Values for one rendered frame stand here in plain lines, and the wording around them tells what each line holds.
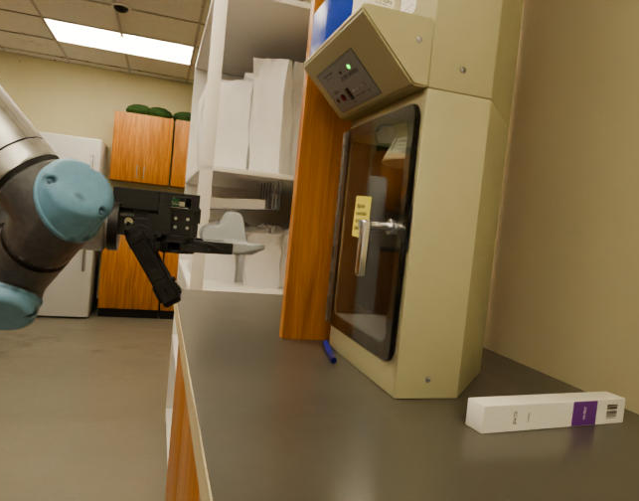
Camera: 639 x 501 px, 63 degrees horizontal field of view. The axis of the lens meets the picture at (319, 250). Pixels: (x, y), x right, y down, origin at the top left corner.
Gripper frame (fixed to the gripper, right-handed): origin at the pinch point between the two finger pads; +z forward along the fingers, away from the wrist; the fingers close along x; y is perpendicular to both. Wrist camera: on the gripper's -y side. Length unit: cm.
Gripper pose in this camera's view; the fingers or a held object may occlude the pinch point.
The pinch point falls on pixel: (253, 250)
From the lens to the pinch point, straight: 76.6
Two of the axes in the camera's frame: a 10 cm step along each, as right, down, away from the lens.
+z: 9.5, 0.8, 3.0
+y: 1.0, -9.9, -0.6
